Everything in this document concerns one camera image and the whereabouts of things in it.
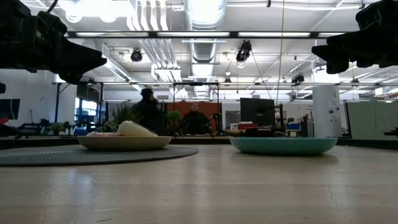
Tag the silver round ventilation duct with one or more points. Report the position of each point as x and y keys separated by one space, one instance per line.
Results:
x=205 y=15

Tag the blue box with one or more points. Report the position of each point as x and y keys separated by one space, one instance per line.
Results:
x=293 y=126

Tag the black wall screen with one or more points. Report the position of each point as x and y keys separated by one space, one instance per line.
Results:
x=9 y=109

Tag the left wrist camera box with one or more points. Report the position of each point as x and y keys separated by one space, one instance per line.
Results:
x=46 y=23

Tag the grey-green partition panel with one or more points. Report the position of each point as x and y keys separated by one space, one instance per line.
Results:
x=367 y=119

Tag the black overhead light bar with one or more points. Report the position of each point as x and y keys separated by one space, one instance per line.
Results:
x=233 y=34

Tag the white round pillar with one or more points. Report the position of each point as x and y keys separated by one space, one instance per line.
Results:
x=326 y=105

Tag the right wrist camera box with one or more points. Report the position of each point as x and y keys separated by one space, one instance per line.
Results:
x=376 y=14

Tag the black monitor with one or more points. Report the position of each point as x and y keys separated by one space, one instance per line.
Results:
x=256 y=110

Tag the person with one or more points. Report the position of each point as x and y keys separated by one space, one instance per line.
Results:
x=149 y=115
x=195 y=123

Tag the orange partition wall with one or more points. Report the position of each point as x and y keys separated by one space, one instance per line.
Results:
x=183 y=105

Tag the small plant in dark pot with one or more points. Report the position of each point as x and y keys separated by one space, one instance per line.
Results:
x=173 y=116

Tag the leafy green plant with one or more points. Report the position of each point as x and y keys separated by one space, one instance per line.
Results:
x=107 y=127

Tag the small green potted plant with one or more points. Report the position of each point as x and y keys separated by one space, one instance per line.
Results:
x=57 y=127

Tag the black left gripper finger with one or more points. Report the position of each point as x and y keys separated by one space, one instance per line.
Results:
x=84 y=59
x=74 y=78

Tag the red box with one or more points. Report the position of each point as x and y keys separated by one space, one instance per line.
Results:
x=247 y=126

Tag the black ceiling spotlight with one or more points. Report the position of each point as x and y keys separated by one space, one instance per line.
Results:
x=298 y=79
x=136 y=56
x=243 y=53

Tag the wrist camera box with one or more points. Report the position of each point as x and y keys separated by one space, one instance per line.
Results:
x=376 y=14
x=46 y=23

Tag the large spiky potted plant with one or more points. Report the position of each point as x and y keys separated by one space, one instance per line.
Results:
x=122 y=115

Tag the cream plate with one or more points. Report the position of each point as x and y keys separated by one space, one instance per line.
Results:
x=124 y=143

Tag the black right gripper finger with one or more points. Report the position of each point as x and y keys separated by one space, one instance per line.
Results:
x=338 y=66
x=342 y=48

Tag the grey woven round placemat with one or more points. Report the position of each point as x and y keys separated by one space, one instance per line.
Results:
x=93 y=157

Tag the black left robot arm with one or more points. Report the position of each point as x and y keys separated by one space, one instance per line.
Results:
x=6 y=37

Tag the chocolate frosted donut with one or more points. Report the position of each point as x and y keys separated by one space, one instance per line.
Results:
x=133 y=130

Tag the teal plate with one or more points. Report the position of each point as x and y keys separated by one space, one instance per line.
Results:
x=283 y=147

